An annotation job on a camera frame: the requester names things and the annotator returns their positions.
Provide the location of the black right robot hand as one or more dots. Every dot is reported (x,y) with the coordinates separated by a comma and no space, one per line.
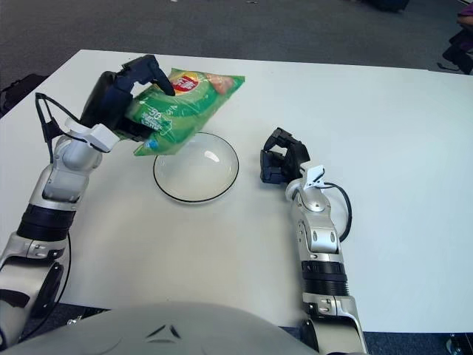
(293,161)

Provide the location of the white plate black rim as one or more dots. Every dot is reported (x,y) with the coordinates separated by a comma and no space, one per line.
(199,174)

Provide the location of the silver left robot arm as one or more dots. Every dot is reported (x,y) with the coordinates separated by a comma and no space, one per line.
(63,185)

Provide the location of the grey robot torso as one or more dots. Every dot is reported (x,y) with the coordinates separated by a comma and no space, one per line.
(166,333)

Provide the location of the green chips snack bag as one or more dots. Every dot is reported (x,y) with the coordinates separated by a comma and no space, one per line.
(196,100)

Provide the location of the shiny metal bracket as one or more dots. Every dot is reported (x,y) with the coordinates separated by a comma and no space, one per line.
(74,321)

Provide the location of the person in purple clothes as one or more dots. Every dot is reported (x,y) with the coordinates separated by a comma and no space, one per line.
(466,15)

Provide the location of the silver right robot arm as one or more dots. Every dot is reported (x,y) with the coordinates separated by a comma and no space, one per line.
(321,233)

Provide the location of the metal caster wheel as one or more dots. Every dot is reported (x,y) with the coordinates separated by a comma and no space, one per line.
(458,344)

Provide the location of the black bag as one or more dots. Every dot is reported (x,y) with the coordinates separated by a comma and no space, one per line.
(22,88)

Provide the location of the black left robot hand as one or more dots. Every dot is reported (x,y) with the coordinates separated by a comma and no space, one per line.
(107,100)

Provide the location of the dark suitcase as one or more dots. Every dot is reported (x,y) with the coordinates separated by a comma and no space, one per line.
(388,3)

